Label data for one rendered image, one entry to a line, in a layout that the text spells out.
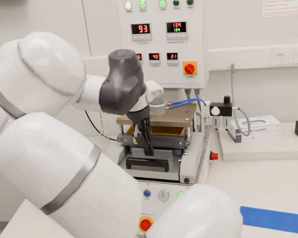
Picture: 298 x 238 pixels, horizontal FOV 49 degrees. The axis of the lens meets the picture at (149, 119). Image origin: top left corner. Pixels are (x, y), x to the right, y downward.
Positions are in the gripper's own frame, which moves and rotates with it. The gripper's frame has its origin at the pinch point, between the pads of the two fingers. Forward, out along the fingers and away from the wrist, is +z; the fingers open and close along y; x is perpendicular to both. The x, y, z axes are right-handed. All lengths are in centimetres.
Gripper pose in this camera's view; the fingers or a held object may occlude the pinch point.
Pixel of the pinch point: (147, 148)
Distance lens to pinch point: 113.3
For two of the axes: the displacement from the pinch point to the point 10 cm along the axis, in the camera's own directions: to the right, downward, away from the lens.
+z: 1.8, 7.1, 6.8
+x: 9.6, 0.4, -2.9
